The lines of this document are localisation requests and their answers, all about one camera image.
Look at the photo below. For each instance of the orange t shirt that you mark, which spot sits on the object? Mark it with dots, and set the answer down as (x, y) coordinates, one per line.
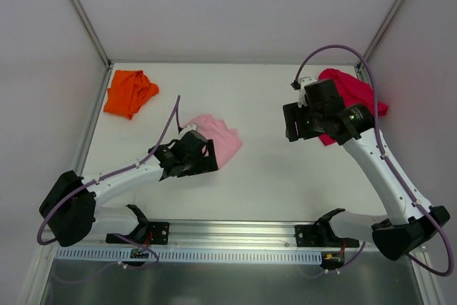
(128, 92)

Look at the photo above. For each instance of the light pink t shirt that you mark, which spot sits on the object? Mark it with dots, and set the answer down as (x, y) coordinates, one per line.
(226, 141)

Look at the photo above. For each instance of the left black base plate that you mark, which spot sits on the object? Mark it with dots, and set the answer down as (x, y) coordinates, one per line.
(157, 233)

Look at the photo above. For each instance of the magenta t shirt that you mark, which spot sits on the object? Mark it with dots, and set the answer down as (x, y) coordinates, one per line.
(353, 87)

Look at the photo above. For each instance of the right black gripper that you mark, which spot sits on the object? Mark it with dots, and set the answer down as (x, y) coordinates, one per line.
(293, 121)

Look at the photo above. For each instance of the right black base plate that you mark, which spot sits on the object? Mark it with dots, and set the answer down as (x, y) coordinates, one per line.
(310, 237)

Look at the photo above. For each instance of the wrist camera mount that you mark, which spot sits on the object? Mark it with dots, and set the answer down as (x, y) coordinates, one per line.
(303, 83)
(189, 127)

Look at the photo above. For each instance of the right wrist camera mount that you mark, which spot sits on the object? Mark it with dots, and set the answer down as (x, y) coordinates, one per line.
(303, 83)

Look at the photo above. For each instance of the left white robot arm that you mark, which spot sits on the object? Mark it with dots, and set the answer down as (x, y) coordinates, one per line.
(76, 207)

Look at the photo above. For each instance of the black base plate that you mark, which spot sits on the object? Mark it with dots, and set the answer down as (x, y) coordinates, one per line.
(310, 237)
(157, 233)

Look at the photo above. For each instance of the white slotted cable duct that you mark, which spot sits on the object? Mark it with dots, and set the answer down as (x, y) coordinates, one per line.
(165, 255)

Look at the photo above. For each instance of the aluminium mounting rail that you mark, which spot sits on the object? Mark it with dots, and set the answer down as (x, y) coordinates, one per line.
(241, 235)

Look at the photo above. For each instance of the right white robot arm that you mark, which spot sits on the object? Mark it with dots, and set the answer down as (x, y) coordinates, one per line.
(410, 219)

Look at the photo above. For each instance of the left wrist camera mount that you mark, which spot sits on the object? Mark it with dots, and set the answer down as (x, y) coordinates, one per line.
(189, 127)

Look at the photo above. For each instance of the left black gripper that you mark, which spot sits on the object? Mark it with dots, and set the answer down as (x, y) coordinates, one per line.
(211, 156)

